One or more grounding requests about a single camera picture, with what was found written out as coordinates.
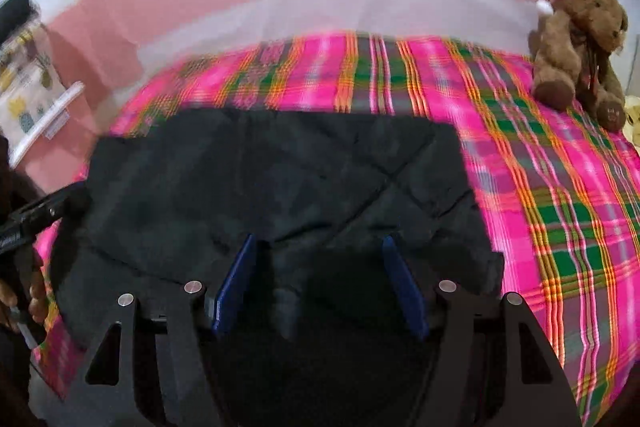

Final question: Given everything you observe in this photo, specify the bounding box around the white bed sheet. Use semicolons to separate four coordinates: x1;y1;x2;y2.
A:
94;0;547;118

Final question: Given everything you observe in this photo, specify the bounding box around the person's hand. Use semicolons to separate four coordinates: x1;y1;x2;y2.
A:
1;248;49;333

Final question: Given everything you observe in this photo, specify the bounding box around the pink plaid bed cover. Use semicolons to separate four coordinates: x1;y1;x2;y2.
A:
29;31;640;427

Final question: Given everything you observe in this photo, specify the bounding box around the white patterned storage box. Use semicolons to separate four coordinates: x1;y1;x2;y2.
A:
1;15;85;168

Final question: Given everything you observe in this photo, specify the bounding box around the brown teddy bear santa hat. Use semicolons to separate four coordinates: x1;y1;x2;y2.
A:
533;0;628;133

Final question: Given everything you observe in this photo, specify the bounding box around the black puffer jacket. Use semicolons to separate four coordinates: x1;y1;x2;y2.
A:
49;107;504;347

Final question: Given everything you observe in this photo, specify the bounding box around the yellow cloth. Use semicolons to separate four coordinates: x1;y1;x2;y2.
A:
623;95;640;148

